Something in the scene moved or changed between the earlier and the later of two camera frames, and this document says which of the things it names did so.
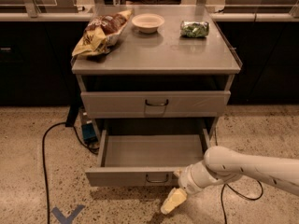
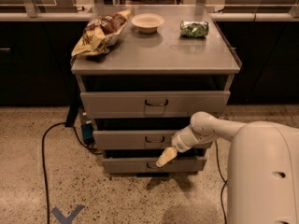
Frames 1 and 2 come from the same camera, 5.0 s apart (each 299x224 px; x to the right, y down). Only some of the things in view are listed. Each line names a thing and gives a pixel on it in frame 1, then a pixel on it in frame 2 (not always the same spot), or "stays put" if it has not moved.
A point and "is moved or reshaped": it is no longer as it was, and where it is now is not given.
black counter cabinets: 35,63 stays put
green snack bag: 194,29 stays put
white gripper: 187,181 -> 179,143
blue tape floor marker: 61,217 stays put
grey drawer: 145,160 is moved or reshaped
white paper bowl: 148,22 stays put
